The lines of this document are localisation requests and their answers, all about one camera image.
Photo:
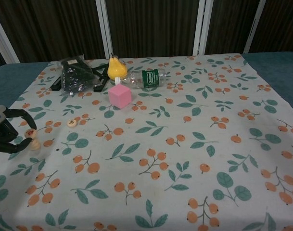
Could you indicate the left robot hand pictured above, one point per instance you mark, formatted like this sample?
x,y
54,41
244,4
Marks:
x,y
2,134

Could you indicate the pink cube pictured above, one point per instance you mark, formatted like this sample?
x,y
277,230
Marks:
x,y
119,96

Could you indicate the floral printed tablecloth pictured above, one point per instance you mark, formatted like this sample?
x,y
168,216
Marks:
x,y
160,134

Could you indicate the black folding stand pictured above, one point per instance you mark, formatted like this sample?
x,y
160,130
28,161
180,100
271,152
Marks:
x,y
99,87

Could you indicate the bag of black items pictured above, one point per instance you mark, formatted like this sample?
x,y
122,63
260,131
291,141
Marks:
x,y
74,77

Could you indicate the teal table cover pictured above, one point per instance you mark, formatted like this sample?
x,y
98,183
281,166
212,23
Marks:
x,y
11,81

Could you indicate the dark folding partition screen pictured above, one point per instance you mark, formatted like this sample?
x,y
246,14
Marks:
x,y
148,29

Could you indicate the yellow toy pear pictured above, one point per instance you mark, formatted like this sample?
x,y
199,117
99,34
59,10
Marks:
x,y
116,69

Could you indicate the clear bottle green label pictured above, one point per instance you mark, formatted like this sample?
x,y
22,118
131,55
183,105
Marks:
x,y
149,78

